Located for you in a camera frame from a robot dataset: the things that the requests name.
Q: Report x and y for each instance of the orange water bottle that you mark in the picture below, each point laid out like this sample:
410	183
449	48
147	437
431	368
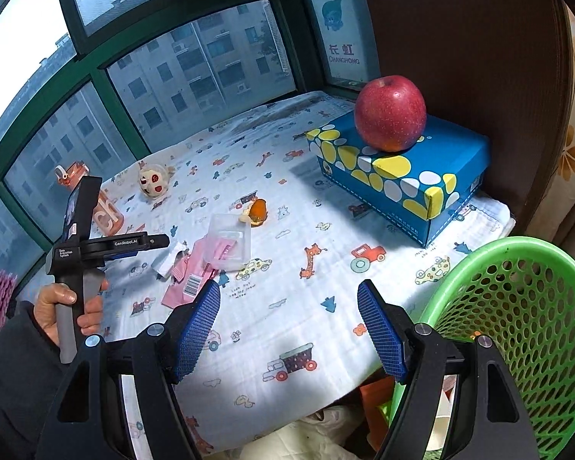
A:
105	215

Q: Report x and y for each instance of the orange box under bed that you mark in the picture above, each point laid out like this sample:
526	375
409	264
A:
376	395

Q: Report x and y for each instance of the pink snack wrapper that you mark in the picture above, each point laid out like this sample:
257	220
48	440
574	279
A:
189	274

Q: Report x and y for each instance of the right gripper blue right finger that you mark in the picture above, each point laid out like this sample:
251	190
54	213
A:
387	325

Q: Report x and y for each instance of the red apple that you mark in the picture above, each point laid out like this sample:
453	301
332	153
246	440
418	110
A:
390	114

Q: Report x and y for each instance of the brown wooden headboard panel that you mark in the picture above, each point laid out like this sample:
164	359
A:
502	68

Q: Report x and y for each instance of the blue yellow dotted shoe box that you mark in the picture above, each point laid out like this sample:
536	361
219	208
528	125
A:
419	190

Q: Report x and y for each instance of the cream quilted blanket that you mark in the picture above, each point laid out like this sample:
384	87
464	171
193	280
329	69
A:
316	437

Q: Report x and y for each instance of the small cream plush toy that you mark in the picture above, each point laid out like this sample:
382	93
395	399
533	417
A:
154	179

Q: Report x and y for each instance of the green window frame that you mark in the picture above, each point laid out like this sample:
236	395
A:
109	82

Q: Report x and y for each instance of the dark sleeve left forearm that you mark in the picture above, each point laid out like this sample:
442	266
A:
30	375

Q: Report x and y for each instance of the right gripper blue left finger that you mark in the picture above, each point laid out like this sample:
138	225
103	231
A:
190	328

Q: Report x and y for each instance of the green plastic mesh basket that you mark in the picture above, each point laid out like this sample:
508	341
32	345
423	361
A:
503	325

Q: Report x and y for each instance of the cartoon print white bed sheet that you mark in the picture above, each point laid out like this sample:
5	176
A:
288	340

